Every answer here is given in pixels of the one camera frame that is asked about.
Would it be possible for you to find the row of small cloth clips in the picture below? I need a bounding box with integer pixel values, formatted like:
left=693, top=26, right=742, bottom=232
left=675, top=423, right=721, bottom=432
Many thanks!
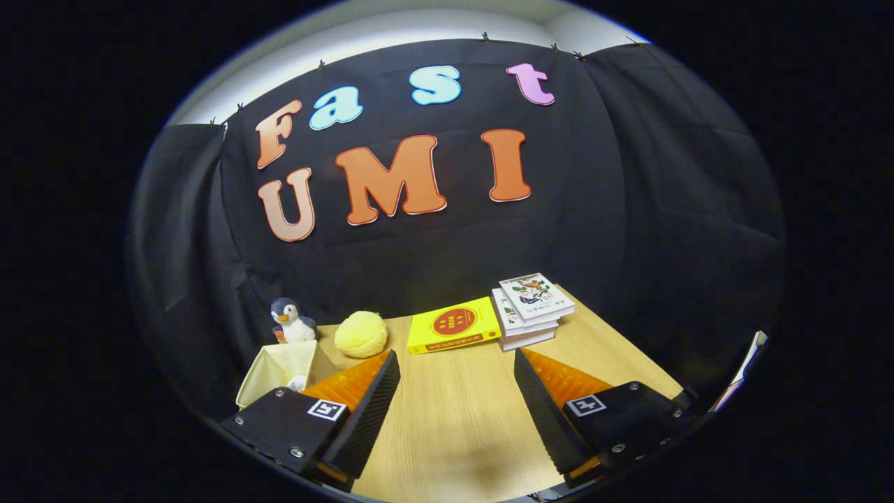
left=208, top=31, right=640, bottom=126

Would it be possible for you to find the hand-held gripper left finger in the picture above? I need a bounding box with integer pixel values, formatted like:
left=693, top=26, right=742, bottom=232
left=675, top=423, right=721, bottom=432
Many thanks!
left=222, top=349, right=402, bottom=492

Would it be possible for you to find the yellow fluffy plush ball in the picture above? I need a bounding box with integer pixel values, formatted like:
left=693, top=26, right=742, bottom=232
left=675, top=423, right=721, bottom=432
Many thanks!
left=334, top=311, right=388, bottom=359

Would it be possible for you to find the white illustrated book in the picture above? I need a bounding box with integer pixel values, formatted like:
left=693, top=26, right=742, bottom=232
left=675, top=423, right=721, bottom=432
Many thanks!
left=491, top=288, right=559, bottom=337
left=499, top=272, right=576, bottom=322

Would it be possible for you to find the white book with brown spine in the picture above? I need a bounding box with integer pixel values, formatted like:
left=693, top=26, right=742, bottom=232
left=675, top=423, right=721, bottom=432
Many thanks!
left=499, top=323, right=558, bottom=352

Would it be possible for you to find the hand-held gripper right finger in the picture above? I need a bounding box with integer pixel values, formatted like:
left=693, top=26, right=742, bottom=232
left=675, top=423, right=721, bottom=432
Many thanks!
left=514, top=348, right=699, bottom=490

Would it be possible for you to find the cream fabric storage box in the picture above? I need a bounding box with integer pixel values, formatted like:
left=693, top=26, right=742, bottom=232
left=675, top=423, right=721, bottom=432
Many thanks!
left=236, top=340, right=341, bottom=409

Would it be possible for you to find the yellow book with red circle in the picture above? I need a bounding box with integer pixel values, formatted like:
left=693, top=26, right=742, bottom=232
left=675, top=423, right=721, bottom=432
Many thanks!
left=407, top=296, right=502, bottom=355

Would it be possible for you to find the penguin plush toy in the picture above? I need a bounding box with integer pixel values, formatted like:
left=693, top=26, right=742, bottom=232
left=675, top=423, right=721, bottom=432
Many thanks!
left=270, top=298, right=318, bottom=344

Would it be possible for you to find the black backdrop cloth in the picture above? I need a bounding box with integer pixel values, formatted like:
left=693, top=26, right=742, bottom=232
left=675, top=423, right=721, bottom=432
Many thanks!
left=126, top=38, right=789, bottom=420

